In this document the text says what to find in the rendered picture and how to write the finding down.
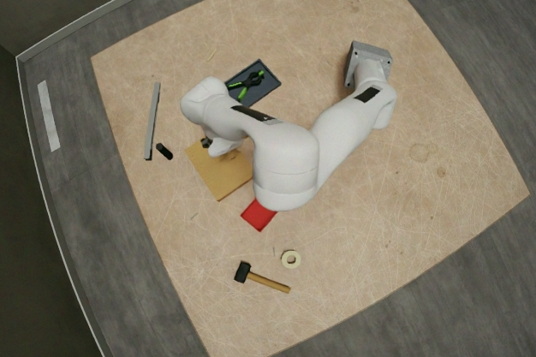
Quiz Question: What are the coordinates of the red shallow tray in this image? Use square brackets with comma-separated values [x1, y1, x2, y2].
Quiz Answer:
[240, 198, 278, 232]

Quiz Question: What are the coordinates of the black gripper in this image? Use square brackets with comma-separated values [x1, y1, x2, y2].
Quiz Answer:
[200, 136, 213, 148]

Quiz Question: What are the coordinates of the tan wood-grain board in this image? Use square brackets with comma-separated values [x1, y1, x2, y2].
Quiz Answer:
[184, 140, 253, 202]

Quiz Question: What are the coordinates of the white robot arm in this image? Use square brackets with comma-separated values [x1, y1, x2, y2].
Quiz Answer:
[180, 59, 396, 211]

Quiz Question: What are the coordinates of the black-headed mallet with wooden handle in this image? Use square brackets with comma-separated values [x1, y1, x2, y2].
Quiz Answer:
[234, 262, 291, 294]

